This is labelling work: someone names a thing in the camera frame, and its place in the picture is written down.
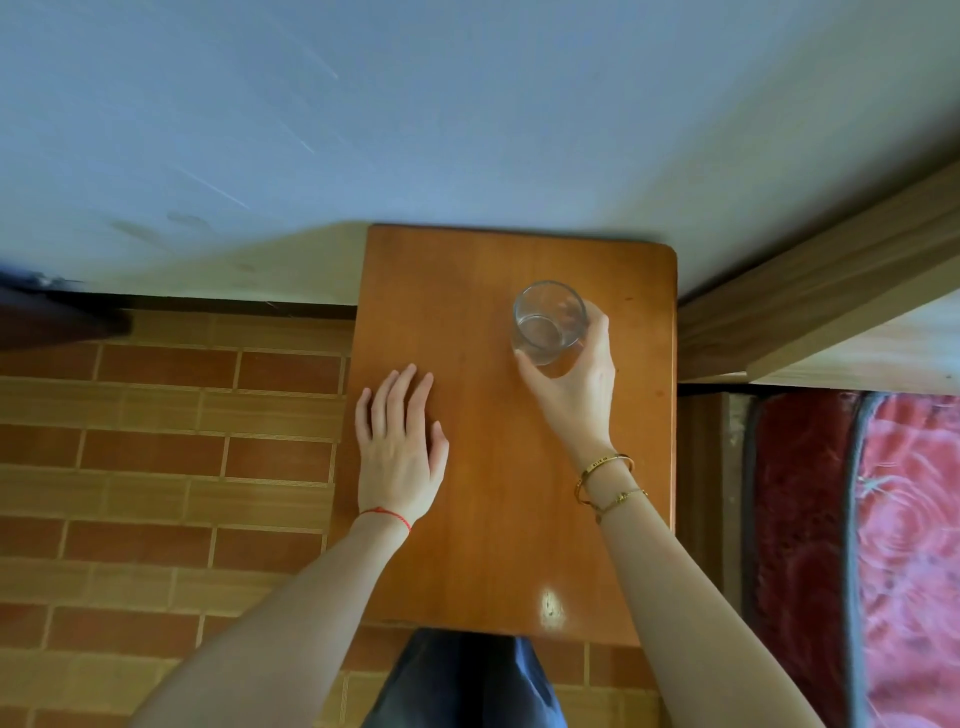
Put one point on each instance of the person's left thumb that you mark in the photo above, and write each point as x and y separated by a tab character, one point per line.
439	448

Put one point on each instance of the person's left hand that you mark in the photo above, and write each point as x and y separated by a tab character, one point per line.
396	465

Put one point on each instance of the wooden bed frame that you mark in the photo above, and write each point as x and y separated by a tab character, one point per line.
817	289

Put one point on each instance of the person's right forearm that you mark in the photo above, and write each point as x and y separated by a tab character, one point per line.
690	600

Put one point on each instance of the clear drinking glass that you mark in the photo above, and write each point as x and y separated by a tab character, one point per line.
549	322

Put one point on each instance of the person's dark blue clothing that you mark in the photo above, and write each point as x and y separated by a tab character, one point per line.
461	686

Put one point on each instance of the person's left middle finger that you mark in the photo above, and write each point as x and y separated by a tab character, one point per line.
403	397

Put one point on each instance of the person's right thumb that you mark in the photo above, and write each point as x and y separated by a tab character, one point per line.
531	373

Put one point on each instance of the red patterned mattress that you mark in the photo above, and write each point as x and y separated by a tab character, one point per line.
900	555

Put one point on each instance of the person's left forearm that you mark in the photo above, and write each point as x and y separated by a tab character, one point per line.
285	630

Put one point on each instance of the person's right hand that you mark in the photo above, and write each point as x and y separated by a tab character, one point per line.
581	401

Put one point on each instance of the person's left little finger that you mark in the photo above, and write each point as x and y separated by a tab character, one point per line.
363	418

